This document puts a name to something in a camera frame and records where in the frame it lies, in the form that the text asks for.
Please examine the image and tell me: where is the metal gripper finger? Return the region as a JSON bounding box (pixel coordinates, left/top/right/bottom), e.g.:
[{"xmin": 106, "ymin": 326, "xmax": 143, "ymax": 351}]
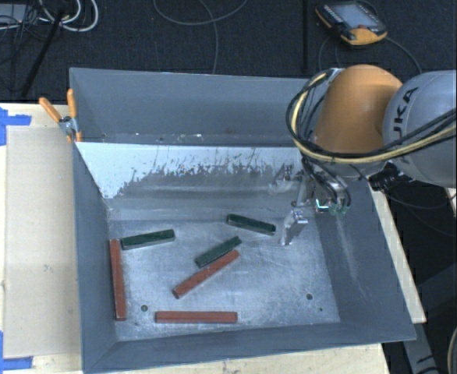
[
  {"xmin": 278, "ymin": 208, "xmax": 296, "ymax": 247},
  {"xmin": 289, "ymin": 210, "xmax": 308, "ymax": 246}
]

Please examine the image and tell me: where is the dark green flat block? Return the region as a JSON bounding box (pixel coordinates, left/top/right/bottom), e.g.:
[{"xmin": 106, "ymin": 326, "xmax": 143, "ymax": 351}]
[
  {"xmin": 225, "ymin": 213, "xmax": 278, "ymax": 237},
  {"xmin": 194, "ymin": 235, "xmax": 243, "ymax": 270},
  {"xmin": 119, "ymin": 228, "xmax": 176, "ymax": 252}
]

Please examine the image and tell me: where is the grey metal bin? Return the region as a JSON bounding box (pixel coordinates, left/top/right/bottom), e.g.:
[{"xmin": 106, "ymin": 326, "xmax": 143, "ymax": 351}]
[{"xmin": 68, "ymin": 67, "xmax": 418, "ymax": 374}]

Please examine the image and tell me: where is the red-brown flat block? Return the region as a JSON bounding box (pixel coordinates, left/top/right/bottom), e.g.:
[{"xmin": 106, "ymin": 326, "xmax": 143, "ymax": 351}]
[
  {"xmin": 172, "ymin": 249, "xmax": 242, "ymax": 300},
  {"xmin": 154, "ymin": 310, "xmax": 239, "ymax": 325},
  {"xmin": 108, "ymin": 238, "xmax": 129, "ymax": 322}
]

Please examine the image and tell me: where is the pale wood flat board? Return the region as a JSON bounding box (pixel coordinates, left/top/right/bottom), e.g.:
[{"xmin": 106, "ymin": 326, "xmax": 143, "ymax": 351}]
[{"xmin": 2, "ymin": 125, "xmax": 82, "ymax": 360}]

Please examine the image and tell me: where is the black cylinder on white bracket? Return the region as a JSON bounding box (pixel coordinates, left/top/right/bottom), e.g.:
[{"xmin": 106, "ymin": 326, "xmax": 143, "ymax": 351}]
[{"xmin": 367, "ymin": 162, "xmax": 400, "ymax": 192}]

